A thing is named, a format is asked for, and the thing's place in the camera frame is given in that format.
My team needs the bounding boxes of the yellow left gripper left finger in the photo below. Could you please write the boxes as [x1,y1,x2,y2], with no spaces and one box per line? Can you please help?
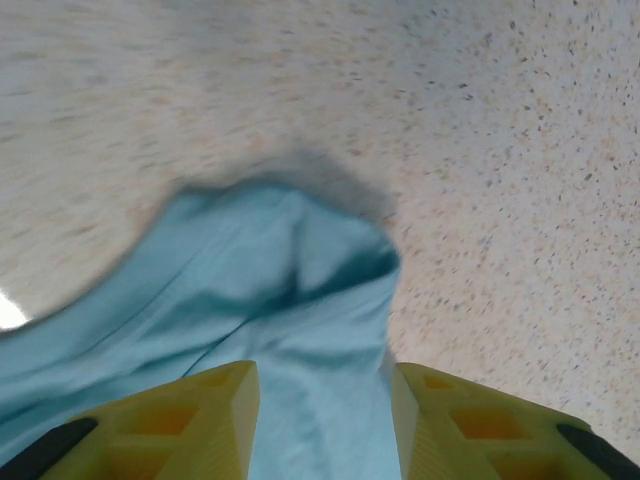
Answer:
[0,360,260,480]

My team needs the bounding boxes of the light blue t-shirt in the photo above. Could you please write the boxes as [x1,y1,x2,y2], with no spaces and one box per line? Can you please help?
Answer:
[0,182,404,480]

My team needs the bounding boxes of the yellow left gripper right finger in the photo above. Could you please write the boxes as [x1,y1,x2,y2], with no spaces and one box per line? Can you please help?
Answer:
[391,362,640,480]

